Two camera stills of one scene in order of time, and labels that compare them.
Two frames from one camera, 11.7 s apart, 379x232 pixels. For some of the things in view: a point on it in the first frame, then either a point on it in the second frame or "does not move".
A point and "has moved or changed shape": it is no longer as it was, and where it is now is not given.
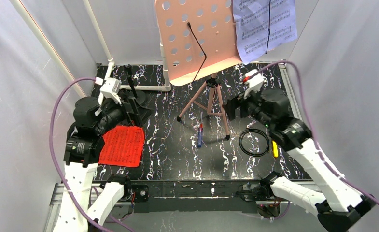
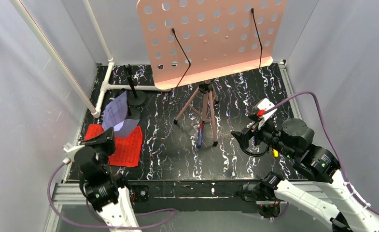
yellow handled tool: [275, 147] does not move
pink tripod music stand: [199, 39] has moved or changed shape
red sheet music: [122, 146] does not move
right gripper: [231, 108] to [250, 135]
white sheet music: [251, 18] has moved or changed shape
